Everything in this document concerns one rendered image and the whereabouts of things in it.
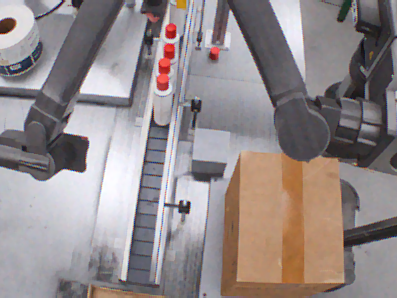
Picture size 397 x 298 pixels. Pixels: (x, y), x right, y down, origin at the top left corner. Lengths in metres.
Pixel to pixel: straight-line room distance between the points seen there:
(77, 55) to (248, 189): 0.48
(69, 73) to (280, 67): 0.31
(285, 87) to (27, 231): 0.88
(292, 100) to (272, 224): 0.39
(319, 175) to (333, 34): 2.02
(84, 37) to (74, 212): 0.69
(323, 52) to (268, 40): 2.19
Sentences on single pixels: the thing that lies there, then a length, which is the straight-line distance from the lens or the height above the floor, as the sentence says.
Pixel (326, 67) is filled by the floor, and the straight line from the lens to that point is 2.70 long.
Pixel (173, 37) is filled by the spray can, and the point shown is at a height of 1.06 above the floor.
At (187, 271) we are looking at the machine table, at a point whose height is 0.83.
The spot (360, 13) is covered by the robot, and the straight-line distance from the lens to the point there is 0.78.
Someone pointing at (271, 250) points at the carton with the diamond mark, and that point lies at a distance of 0.89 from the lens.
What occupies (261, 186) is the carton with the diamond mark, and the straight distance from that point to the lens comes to 0.93.
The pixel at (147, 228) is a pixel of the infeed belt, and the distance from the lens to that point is 1.13.
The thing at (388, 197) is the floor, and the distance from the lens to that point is 2.42.
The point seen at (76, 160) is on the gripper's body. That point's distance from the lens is 0.82.
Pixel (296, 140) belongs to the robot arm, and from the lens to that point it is 0.60.
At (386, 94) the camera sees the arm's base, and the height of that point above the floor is 1.51.
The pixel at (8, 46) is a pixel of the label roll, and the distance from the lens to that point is 1.34.
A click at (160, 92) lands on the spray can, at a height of 1.05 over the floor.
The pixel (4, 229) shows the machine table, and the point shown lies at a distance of 1.27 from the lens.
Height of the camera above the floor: 1.97
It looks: 63 degrees down
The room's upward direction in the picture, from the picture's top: 9 degrees clockwise
